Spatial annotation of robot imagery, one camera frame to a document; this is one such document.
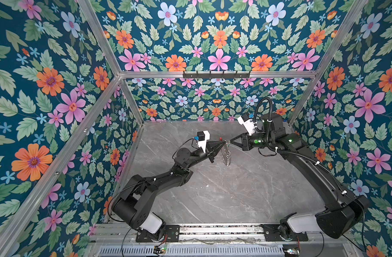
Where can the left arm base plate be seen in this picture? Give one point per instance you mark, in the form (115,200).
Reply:
(166,234)

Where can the metal key organizer red handle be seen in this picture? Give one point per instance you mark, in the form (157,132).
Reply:
(225,152)

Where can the white perforated cable duct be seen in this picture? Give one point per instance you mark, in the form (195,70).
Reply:
(191,251)

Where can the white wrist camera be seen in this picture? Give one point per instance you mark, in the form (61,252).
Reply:
(202,138)
(248,123)

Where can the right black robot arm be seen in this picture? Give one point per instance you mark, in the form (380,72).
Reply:
(343,209)

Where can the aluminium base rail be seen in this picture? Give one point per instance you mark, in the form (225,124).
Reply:
(117,233)

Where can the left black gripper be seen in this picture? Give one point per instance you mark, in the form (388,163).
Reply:
(212,150)

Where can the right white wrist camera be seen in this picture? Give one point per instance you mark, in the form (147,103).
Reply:
(248,123)

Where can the black hook rail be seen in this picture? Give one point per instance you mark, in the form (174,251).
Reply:
(216,75)

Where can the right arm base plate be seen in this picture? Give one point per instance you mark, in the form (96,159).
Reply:
(279,232)

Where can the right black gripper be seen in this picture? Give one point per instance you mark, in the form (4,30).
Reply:
(245,144)

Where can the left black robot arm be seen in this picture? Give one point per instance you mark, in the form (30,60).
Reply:
(133,205)

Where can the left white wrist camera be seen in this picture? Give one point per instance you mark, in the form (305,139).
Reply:
(202,138)

